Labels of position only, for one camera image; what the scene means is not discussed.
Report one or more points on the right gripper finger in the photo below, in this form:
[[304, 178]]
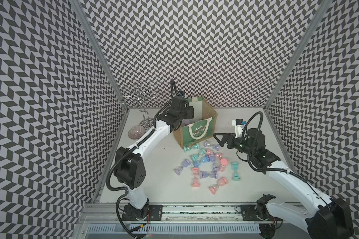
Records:
[[228, 142], [224, 136]]

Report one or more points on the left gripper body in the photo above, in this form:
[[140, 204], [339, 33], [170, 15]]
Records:
[[188, 113]]

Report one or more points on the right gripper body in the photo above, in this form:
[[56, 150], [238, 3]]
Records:
[[240, 144]]

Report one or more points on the green canvas Christmas bag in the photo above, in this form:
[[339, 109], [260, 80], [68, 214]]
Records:
[[201, 126]]

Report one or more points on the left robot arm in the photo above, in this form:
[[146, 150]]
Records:
[[128, 171]]

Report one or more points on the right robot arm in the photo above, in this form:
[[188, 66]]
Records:
[[322, 216]]

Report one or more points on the purple hourglass by bag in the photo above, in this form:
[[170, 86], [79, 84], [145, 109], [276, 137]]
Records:
[[214, 146]]

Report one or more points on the pink hourglass upright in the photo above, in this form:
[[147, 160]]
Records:
[[223, 164]]

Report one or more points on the pink hourglass centre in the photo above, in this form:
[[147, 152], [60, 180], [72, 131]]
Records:
[[217, 155]]

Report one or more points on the blue hourglass centre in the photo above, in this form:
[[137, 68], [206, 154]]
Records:
[[204, 159]]

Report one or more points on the green hourglass by bag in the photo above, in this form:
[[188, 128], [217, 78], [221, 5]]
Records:
[[191, 147]]

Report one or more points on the green hourglass right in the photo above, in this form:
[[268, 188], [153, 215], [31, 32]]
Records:
[[235, 174]]

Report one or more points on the green hourglass centre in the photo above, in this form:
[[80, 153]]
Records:
[[195, 157]]

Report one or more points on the pink hourglass left front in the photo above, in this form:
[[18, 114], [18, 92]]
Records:
[[195, 180]]

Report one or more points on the pink glass bowl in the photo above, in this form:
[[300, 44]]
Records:
[[136, 132]]

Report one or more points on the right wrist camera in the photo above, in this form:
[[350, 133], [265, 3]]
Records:
[[239, 127]]

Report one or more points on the silver wire stand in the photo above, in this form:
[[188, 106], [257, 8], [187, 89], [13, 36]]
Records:
[[140, 97]]

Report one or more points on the metal base rail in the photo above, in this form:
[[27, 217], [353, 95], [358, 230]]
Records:
[[176, 212]]

